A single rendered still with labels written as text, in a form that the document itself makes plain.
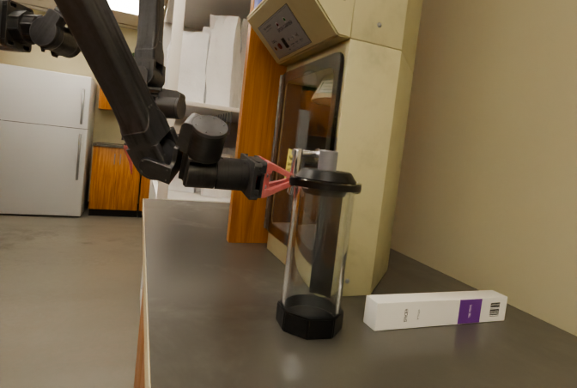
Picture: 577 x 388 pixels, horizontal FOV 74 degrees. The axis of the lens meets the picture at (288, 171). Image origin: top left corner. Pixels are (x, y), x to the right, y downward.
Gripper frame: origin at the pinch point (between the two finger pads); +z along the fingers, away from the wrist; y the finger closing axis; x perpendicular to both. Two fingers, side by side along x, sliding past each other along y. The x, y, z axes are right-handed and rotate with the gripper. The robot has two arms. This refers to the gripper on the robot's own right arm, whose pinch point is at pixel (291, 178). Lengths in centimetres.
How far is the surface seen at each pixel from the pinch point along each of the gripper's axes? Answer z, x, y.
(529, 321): 42, 18, -23
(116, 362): -27, 131, 125
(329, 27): 1.7, -27.8, -1.4
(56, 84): -122, 11, 486
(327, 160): -1.6, -6.6, -15.9
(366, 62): 9.3, -23.3, -3.2
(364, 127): 10.6, -11.8, -4.6
